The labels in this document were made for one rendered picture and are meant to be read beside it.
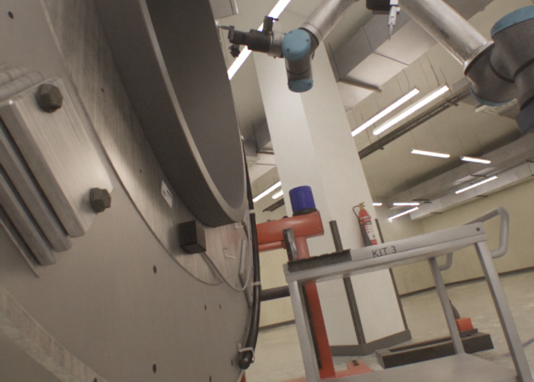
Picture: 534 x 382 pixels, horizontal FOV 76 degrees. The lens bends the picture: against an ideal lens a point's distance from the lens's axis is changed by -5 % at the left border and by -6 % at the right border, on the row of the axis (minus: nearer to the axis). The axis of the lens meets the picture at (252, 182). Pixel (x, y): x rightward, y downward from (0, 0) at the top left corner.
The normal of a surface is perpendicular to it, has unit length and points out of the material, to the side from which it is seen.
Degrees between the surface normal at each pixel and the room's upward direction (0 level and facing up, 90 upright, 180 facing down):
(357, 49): 90
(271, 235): 90
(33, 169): 138
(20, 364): 146
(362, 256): 90
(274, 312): 90
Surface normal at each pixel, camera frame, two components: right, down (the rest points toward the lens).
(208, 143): -0.18, -0.48
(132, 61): 0.01, 0.45
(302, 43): -0.24, -0.23
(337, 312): -0.85, -0.04
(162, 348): 0.97, -0.22
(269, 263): 0.50, -0.37
